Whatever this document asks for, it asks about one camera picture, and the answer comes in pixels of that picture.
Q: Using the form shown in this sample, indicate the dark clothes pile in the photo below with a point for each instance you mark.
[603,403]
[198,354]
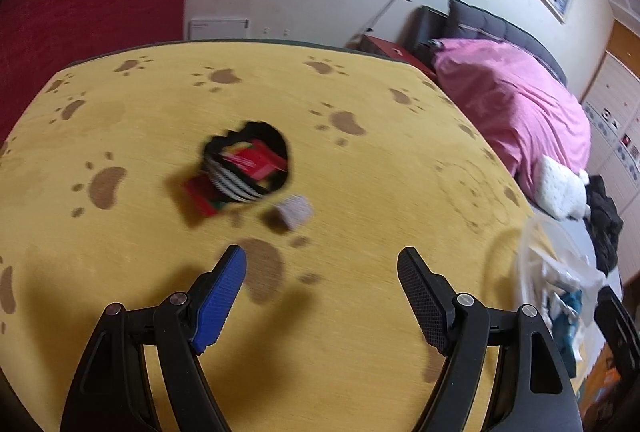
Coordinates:
[605,222]

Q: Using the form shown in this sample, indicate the blue sock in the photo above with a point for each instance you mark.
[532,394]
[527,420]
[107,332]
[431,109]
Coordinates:
[567,317]

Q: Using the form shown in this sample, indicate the pink dotted duvet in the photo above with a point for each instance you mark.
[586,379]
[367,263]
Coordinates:
[520,112]

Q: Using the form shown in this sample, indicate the red cardboard box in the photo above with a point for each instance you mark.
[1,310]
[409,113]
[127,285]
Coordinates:
[390,49]

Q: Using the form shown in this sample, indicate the small grey block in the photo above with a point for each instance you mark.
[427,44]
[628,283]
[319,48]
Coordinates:
[295,212]

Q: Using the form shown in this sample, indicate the grey pillow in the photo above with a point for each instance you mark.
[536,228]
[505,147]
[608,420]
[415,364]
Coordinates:
[500,24]

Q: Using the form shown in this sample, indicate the red green packet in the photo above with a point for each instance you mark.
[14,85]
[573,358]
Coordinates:
[200,197]

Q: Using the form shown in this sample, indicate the black sock with white stripes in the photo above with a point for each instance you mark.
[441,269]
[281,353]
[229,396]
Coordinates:
[235,189]

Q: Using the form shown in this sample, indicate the clear plastic bowl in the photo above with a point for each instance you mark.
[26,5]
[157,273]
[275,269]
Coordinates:
[530,272]

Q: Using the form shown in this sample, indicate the white patterned pillow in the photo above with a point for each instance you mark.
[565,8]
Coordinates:
[557,187]

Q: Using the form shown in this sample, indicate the wooden wardrobe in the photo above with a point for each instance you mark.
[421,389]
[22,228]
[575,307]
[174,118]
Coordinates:
[617,102]

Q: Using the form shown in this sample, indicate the red snack packet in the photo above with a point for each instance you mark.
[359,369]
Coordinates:
[252,159]

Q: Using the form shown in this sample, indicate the dark bed headboard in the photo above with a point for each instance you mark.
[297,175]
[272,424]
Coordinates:
[430,29]

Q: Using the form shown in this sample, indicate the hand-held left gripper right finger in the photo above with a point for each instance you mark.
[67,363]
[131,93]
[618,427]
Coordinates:
[422,307]

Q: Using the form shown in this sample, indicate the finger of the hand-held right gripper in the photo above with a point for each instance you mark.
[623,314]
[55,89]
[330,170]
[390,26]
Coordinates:
[622,337]

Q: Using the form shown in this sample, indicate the white wall vent panel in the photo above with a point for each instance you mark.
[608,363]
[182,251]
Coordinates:
[217,28]

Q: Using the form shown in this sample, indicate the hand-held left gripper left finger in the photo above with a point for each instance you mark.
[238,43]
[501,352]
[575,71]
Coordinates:
[222,302]

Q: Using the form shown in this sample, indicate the grey mattress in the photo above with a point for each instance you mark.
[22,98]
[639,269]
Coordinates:
[580,237]

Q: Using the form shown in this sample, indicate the yellow paw print blanket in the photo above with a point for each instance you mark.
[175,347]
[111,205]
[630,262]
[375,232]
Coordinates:
[350,212]

